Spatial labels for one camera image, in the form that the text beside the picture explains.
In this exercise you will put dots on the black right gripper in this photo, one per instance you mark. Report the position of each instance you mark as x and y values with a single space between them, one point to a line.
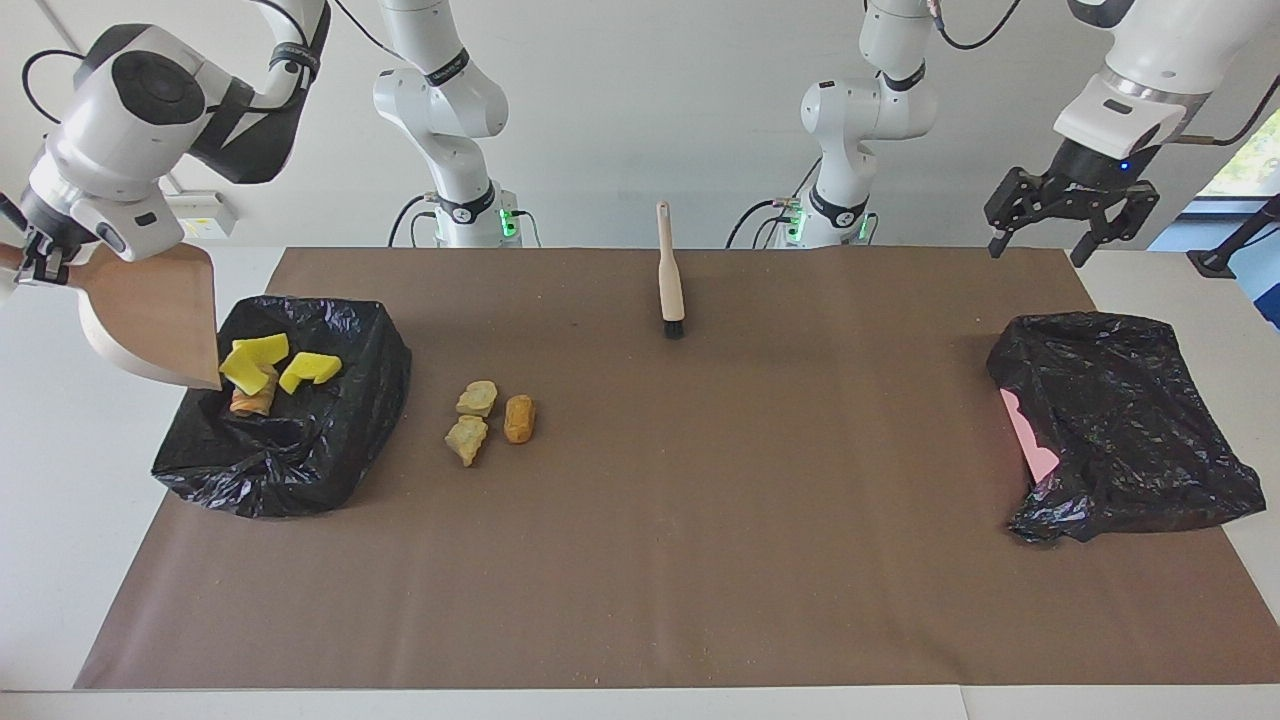
45 242

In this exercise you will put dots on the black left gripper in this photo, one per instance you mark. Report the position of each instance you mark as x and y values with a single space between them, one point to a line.
1095 175

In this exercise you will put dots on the beige plastic dustpan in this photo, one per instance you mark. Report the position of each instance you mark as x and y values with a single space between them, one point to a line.
150 320

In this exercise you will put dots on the yellow sponge piece green layer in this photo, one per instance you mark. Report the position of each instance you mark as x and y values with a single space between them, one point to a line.
245 372

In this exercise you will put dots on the striped croissant piece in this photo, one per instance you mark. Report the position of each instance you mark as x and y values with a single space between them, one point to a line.
250 403

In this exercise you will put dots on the notched yellow sponge piece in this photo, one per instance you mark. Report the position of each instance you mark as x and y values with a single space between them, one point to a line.
312 370

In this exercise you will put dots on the beige hand brush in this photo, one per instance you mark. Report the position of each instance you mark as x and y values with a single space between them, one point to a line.
671 280

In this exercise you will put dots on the pale green chip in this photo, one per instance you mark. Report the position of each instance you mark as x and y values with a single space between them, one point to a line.
466 440
478 398

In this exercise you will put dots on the brown bread nugget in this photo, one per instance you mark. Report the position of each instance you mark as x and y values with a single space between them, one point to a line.
519 420

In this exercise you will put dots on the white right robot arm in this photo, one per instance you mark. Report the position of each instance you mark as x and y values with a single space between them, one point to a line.
140 130

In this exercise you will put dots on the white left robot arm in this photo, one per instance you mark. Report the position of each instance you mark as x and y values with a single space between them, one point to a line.
870 110

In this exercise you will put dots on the black trash bag over pink bin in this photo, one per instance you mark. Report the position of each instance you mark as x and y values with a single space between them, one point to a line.
1130 420

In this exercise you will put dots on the pink bin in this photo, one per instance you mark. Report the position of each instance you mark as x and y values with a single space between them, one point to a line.
1030 440

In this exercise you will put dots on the black trash bag bin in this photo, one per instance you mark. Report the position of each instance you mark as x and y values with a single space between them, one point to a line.
330 430

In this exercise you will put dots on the window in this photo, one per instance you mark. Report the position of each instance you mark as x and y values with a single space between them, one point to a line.
1250 160

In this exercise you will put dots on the brown table mat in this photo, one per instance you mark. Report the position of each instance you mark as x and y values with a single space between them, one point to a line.
600 580

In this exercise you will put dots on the white wall socket box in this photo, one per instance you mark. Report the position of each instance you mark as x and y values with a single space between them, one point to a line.
200 215

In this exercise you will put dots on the black camera stand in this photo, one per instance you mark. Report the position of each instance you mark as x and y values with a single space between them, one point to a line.
1225 250

